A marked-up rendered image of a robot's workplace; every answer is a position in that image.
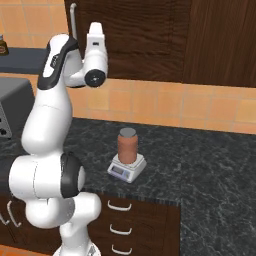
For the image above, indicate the dark wood base cabinet door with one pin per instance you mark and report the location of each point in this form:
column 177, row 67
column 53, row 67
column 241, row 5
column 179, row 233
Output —
column 20, row 233

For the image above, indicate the brown bottle with grey cap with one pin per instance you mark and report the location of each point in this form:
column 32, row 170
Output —
column 127, row 148

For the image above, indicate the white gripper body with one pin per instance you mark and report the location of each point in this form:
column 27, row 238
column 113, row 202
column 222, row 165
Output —
column 95, row 28

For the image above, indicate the grey toaster oven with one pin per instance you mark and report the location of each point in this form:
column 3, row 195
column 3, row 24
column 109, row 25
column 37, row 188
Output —
column 15, row 103

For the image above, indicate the dark wood drawer front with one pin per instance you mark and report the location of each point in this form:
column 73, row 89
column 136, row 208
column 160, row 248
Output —
column 146, row 248
column 146, row 228
column 146, row 206

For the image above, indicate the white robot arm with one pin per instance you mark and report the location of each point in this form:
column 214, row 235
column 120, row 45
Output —
column 48, row 133

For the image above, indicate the white digital scale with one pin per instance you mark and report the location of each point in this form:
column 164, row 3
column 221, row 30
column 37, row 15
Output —
column 128, row 169

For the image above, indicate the small brown jar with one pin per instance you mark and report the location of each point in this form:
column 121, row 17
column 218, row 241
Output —
column 2, row 46

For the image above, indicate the dark grey shelf board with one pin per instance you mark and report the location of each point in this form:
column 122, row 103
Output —
column 20, row 60

